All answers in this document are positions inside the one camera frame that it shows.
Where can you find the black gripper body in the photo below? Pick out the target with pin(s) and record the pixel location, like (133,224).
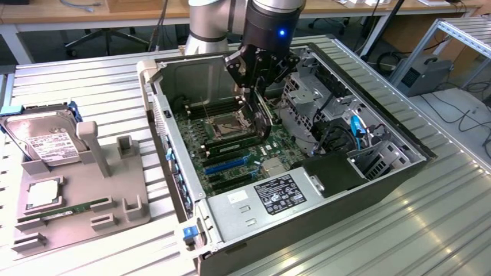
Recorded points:
(269,31)

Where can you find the black graphics card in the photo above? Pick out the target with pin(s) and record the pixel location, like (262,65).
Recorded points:
(261,123)

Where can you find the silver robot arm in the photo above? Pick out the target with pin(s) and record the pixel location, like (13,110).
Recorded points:
(208,28)

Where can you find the metal drive cage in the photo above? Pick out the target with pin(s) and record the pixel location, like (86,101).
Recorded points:
(304,100)

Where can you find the metal socket cover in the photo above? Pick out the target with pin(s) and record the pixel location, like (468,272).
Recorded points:
(242,115)

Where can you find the thin socket locking lever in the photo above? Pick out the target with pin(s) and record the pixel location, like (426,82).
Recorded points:
(206,110)

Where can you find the CPU socket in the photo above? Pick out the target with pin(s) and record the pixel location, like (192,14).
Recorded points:
(226,126)

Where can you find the green motherboard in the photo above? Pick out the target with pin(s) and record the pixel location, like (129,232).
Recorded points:
(284,143)

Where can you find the green RAM stick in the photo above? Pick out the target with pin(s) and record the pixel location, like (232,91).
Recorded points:
(73,212)
(230,148)

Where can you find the black stand leg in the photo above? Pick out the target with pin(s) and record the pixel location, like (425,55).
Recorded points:
(382,27)

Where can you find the silver chipset heatsink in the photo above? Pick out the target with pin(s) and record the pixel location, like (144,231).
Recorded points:
(273,168)

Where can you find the blue expansion slot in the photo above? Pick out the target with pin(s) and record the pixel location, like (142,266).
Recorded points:
(225,168)

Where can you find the black office chair base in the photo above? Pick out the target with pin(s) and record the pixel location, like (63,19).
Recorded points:
(110,34)

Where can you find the grey equipment box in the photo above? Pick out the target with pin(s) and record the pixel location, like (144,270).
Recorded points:
(426,74)

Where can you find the black plastic shroud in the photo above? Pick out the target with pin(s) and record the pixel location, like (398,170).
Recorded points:
(334,175)

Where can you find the perforated metal disk bay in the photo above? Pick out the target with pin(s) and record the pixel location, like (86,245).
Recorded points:
(384,161)

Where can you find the hard drive with blue caddy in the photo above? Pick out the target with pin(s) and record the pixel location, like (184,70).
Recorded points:
(75,112)

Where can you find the open black PC case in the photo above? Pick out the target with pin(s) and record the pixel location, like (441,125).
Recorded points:
(384,184)

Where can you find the grey power supply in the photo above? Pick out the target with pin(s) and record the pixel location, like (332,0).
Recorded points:
(238,218)

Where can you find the silver hard disk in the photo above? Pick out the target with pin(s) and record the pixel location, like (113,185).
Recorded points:
(42,135)

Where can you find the blue case latch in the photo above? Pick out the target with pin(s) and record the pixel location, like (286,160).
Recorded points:
(190,233)

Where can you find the grey parts rack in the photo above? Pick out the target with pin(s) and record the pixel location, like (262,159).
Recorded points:
(77,201)

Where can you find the silver CPU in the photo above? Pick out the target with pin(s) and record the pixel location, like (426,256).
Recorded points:
(42,195)

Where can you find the wooden desk white frame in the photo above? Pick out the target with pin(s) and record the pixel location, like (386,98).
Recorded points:
(326,8)
(115,15)

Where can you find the aluminium profile frame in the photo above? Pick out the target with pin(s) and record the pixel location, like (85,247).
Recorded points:
(461,28)

